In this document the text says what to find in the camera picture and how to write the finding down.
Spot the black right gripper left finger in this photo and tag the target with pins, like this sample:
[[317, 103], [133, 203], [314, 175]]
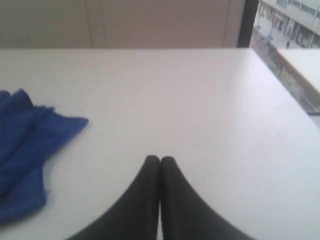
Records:
[[135, 215]]

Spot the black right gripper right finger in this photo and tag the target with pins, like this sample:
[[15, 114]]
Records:
[[184, 214]]

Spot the black window frame post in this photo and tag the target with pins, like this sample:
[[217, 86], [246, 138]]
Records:
[[247, 23]]

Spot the blue towel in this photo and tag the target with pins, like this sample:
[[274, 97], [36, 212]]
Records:
[[29, 135]]

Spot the white neighbouring table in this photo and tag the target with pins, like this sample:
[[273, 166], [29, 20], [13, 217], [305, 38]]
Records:
[[306, 62]]

